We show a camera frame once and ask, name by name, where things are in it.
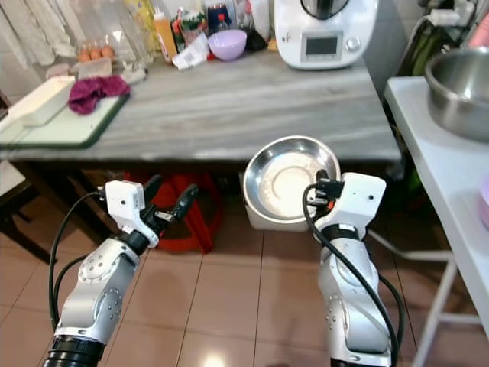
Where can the magenta cloth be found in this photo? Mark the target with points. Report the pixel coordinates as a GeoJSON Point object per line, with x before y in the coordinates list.
{"type": "Point", "coordinates": [93, 92]}

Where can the white kitchen cooking machine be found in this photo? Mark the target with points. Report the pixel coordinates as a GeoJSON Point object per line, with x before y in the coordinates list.
{"type": "Point", "coordinates": [325, 46]}

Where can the brown egg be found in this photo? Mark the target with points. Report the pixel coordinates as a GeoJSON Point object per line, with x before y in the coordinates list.
{"type": "Point", "coordinates": [107, 52]}
{"type": "Point", "coordinates": [95, 53]}
{"type": "Point", "coordinates": [84, 56]}

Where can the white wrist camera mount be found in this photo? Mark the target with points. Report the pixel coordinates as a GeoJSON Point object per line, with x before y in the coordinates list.
{"type": "Point", "coordinates": [122, 200]}
{"type": "Point", "coordinates": [359, 199]}

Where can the white rectangular block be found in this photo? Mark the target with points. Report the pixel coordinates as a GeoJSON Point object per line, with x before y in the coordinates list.
{"type": "Point", "coordinates": [43, 101]}

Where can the red plastic stool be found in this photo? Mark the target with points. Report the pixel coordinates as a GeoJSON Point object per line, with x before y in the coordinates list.
{"type": "Point", "coordinates": [195, 237]}

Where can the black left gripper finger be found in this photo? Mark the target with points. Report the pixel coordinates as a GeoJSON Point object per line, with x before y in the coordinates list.
{"type": "Point", "coordinates": [184, 200]}
{"type": "Point", "coordinates": [151, 187]}

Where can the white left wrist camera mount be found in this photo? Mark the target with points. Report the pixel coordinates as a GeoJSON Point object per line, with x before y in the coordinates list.
{"type": "Point", "coordinates": [122, 200]}

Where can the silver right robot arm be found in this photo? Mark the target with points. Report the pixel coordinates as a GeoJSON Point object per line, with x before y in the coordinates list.
{"type": "Point", "coordinates": [351, 298]}

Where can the white green-rimmed cutting board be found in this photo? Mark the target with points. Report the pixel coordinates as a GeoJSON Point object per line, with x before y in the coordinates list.
{"type": "Point", "coordinates": [61, 131]}

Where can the white plastic bin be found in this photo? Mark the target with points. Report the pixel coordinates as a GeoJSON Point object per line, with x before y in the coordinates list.
{"type": "Point", "coordinates": [258, 225]}

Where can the purple bowl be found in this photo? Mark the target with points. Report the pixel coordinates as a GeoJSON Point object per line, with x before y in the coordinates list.
{"type": "Point", "coordinates": [228, 46]}

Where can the white side table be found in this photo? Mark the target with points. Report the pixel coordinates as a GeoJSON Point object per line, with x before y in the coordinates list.
{"type": "Point", "coordinates": [443, 168]}

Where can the clear plastic container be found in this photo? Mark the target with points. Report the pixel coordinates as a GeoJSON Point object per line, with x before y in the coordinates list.
{"type": "Point", "coordinates": [114, 30]}

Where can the orange sauce bottle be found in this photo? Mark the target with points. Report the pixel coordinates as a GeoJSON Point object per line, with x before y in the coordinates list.
{"type": "Point", "coordinates": [165, 38]}

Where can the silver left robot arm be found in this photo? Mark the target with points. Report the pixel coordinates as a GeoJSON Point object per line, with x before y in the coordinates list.
{"type": "Point", "coordinates": [99, 287]}

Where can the dark wooden chair white seat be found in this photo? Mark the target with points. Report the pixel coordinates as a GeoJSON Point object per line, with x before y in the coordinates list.
{"type": "Point", "coordinates": [11, 200]}

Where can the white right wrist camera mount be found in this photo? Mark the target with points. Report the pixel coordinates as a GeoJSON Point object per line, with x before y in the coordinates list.
{"type": "Point", "coordinates": [359, 199]}

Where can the white hanging towel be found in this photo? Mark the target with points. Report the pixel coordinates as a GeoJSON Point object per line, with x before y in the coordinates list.
{"type": "Point", "coordinates": [34, 30]}

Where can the white printed paper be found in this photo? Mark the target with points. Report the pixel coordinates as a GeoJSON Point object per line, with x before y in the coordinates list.
{"type": "Point", "coordinates": [191, 57]}

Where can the large stainless steel pot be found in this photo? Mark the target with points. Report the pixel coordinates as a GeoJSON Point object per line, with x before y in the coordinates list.
{"type": "Point", "coordinates": [458, 95]}

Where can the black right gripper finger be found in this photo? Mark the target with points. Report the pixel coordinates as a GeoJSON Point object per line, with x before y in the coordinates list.
{"type": "Point", "coordinates": [322, 178]}

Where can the round stainless steel plate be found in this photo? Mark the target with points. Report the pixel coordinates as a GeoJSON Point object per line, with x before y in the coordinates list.
{"type": "Point", "coordinates": [286, 183]}

